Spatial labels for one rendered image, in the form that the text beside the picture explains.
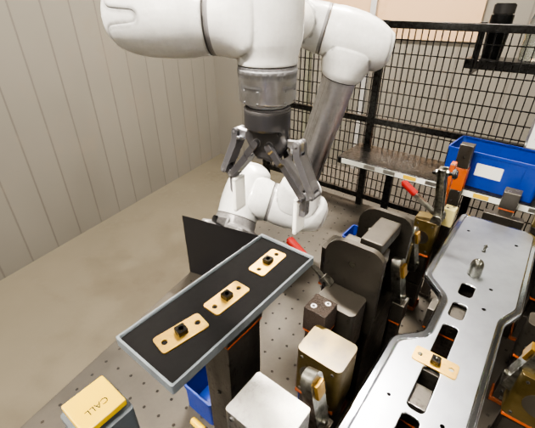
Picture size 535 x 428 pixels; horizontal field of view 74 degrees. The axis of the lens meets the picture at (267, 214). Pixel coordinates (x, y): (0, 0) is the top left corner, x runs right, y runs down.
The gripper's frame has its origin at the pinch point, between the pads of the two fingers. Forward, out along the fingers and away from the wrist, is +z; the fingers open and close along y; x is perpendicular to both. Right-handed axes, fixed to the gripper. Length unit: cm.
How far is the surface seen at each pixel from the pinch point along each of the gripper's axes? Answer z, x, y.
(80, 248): 128, 46, -211
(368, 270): 13.4, 12.1, 16.8
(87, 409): 11.6, -38.4, -1.0
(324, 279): 18.3, 9.4, 8.7
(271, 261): 10.8, 0.1, 0.9
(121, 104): 39, 122, -238
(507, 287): 28, 44, 42
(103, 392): 11.6, -35.8, -1.5
